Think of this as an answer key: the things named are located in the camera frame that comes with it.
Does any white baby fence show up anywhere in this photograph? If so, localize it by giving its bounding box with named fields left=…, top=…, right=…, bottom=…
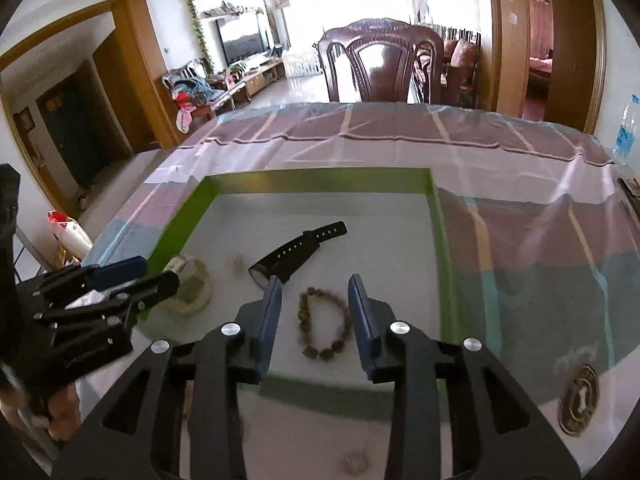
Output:
left=282, top=47, right=323, bottom=78

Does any dark entrance door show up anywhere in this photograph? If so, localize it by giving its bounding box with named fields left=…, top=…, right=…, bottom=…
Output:
left=37, top=80, right=108, bottom=186

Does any bed with pink cover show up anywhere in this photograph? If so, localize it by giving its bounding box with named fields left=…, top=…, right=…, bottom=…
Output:
left=529, top=55, right=555, bottom=81

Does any person's left hand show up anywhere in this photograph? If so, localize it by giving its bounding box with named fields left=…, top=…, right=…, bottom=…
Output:
left=47, top=385, right=83, bottom=443

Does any white standing air conditioner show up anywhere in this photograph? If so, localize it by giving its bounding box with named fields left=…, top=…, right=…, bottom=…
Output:
left=270, top=7, right=291, bottom=51

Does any pile of clothes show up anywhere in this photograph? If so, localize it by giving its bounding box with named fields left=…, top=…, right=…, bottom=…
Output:
left=170, top=77, right=213, bottom=133

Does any wall shelf with ornaments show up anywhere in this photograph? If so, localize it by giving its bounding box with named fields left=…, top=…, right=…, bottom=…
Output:
left=200, top=2, right=263, bottom=21

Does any red and white bag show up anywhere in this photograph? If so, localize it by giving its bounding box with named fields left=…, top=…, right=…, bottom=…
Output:
left=47, top=210, right=93, bottom=258

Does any wooden television cabinet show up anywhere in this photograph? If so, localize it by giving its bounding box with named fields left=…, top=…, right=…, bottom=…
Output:
left=227, top=57, right=287, bottom=103

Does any plastic water bottle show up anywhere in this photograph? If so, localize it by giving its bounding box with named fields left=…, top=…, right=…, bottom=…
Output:
left=612, top=94, right=640, bottom=166

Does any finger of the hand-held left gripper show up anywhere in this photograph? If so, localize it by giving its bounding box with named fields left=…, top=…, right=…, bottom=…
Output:
left=97, top=271, right=182, bottom=333
left=35, top=256, right=149, bottom=306

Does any pink bedroom curtain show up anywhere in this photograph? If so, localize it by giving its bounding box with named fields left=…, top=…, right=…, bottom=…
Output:
left=527, top=0, right=553, bottom=58

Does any black watch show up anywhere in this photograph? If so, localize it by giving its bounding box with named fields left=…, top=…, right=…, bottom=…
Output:
left=248, top=221, right=348, bottom=288

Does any flat screen television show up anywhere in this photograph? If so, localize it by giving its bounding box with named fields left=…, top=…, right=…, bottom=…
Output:
left=217, top=12, right=268, bottom=66

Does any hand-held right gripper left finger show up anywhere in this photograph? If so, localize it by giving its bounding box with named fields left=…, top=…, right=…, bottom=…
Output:
left=52, top=275, right=283, bottom=480

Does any wooden sofa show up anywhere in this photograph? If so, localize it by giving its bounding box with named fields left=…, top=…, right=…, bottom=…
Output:
left=442, top=27, right=482, bottom=108

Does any green ivy garland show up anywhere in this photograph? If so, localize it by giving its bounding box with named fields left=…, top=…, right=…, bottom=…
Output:
left=182, top=0, right=216, bottom=73

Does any brown wooden bead bracelet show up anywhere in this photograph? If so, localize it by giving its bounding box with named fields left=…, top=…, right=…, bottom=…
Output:
left=298, top=287, right=352, bottom=361

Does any green cardboard box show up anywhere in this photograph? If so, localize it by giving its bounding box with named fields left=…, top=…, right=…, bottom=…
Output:
left=132, top=167, right=463, bottom=396

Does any wooden armchair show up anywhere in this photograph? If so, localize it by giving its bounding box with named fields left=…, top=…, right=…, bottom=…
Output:
left=162, top=60, right=251, bottom=133

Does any clear bead bracelet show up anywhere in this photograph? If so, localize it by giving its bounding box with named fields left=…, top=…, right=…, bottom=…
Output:
left=342, top=450, right=371, bottom=476

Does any white wristwatch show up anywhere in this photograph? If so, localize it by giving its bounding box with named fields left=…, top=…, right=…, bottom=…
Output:
left=150, top=255, right=213, bottom=318

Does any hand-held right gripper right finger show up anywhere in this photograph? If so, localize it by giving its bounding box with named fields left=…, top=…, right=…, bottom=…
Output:
left=347, top=273, right=583, bottom=480

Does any carved wooden dining chair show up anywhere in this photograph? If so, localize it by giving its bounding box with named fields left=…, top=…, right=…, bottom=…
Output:
left=316, top=17, right=445, bottom=106

